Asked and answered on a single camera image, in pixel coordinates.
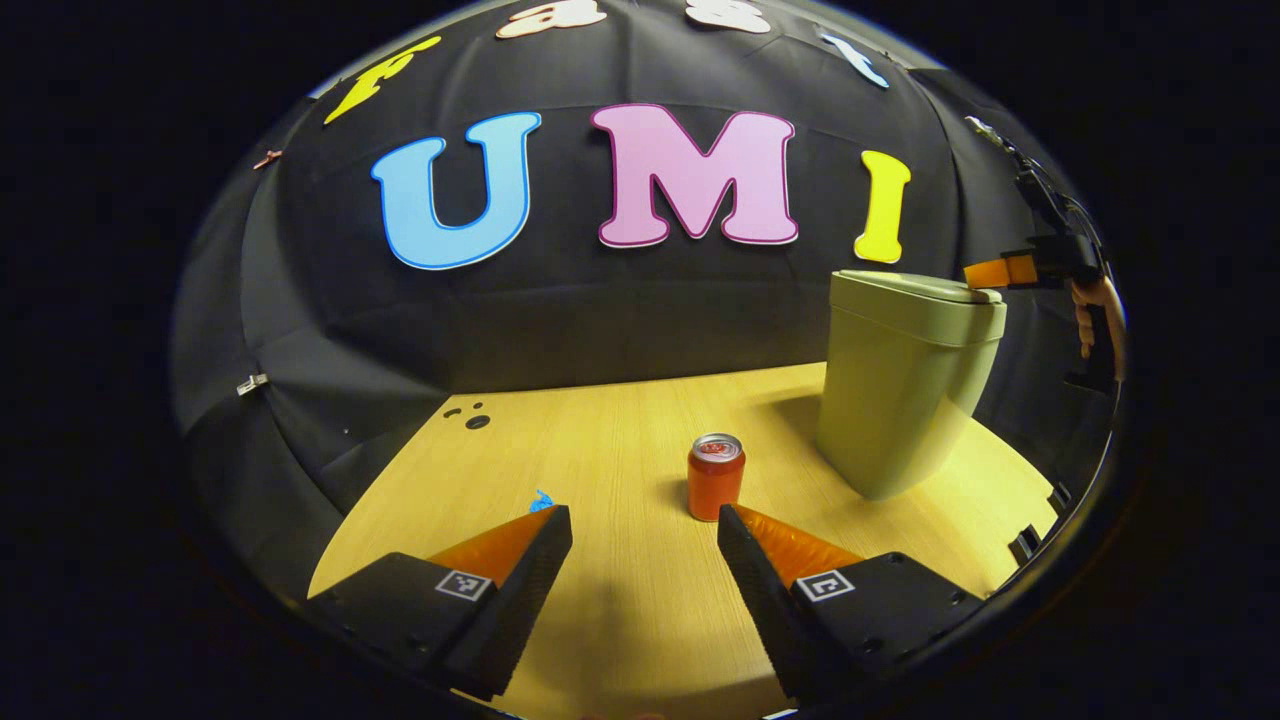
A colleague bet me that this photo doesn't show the green desktop garbage bin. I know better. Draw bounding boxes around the green desktop garbage bin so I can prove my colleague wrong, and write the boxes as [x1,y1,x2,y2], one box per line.
[815,269,1008,502]

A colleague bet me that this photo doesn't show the black backdrop cloth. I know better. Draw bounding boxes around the black backdrop cloth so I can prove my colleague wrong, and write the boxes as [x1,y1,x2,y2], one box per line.
[172,0,1121,601]

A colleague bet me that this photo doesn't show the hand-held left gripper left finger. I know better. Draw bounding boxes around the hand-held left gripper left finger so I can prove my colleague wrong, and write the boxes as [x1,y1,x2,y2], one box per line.
[305,503,575,701]

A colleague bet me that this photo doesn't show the orange pop can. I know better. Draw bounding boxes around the orange pop can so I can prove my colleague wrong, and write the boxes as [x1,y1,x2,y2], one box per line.
[686,433,747,523]

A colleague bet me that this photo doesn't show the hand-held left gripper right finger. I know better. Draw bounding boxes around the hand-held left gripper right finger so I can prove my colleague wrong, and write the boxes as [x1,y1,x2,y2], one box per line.
[716,503,986,706]

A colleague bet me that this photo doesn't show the wooden desktop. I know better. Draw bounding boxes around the wooden desktop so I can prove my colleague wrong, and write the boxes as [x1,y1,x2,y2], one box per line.
[308,362,1059,720]

